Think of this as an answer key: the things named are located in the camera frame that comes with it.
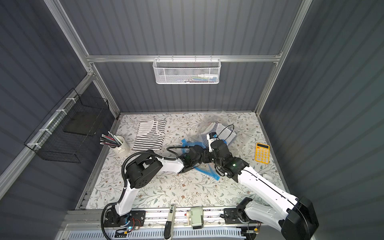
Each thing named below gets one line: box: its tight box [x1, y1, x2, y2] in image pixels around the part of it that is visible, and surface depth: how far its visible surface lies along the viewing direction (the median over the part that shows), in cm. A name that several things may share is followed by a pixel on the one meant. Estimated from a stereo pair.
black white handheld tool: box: [164, 203, 177, 240], surface depth 70 cm
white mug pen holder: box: [108, 135, 130, 157], surface depth 92 cm
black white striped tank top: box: [132, 120, 167, 151], surface depth 108 cm
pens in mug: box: [99, 131, 123, 147], surface depth 93 cm
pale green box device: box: [186, 206, 204, 230], surface depth 72 cm
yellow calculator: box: [255, 142, 271, 164], surface depth 98 cm
